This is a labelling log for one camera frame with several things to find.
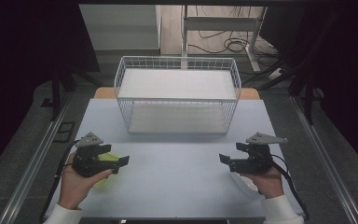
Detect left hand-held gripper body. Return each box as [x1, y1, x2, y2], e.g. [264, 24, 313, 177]
[71, 132, 121, 178]

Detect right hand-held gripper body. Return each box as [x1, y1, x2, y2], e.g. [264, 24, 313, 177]
[229, 132, 289, 175]

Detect yellow-green round object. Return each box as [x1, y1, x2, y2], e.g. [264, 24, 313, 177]
[94, 151, 120, 188]

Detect person's right hand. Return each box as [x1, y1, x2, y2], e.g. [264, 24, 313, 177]
[240, 166, 285, 200]

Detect person's left hand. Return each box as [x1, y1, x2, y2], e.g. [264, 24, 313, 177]
[58, 151, 114, 210]

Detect pale blue table cover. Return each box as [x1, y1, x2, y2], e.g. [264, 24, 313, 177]
[45, 98, 304, 219]

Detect black metal stand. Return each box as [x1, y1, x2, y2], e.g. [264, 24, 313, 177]
[49, 59, 103, 122]
[241, 59, 325, 126]

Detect white power strip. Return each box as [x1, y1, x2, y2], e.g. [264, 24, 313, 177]
[268, 67, 286, 81]

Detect dark curtain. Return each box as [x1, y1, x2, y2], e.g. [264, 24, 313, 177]
[259, 4, 358, 178]
[0, 0, 101, 181]

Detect white cabinet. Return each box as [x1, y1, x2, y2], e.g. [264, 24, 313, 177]
[78, 4, 163, 52]

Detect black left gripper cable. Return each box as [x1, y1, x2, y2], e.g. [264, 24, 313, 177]
[38, 139, 80, 222]

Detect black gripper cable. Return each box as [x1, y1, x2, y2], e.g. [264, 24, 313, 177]
[38, 139, 80, 222]
[271, 154, 311, 222]

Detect black floor bracket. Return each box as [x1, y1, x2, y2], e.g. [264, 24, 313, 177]
[53, 121, 76, 144]

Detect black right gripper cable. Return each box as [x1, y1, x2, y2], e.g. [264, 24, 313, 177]
[271, 154, 311, 222]

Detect aluminium rail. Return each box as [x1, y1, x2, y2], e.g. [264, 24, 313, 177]
[289, 95, 358, 224]
[0, 92, 73, 224]

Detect white wire shelf basket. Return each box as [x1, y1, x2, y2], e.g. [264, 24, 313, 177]
[114, 55, 242, 135]

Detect black floor cables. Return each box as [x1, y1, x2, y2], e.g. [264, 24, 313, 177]
[187, 6, 280, 61]

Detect white metal desk frame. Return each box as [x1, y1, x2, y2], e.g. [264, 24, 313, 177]
[181, 5, 269, 73]

